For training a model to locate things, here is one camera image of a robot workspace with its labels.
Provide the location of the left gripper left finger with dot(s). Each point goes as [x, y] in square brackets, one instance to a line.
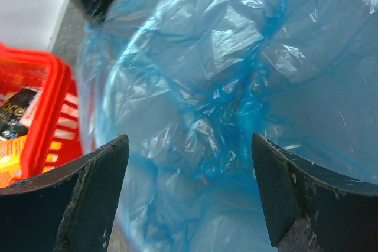
[69, 208]

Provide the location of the grey plastic trash bin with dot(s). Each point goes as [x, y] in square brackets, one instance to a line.
[325, 116]

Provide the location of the red plastic shopping basket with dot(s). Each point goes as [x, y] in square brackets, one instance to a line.
[53, 137]

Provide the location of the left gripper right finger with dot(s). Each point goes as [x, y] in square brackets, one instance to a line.
[308, 207]

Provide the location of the small orange carton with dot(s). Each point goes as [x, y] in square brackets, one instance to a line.
[10, 163]

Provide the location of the torn blue trash bag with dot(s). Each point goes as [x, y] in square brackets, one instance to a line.
[236, 86]

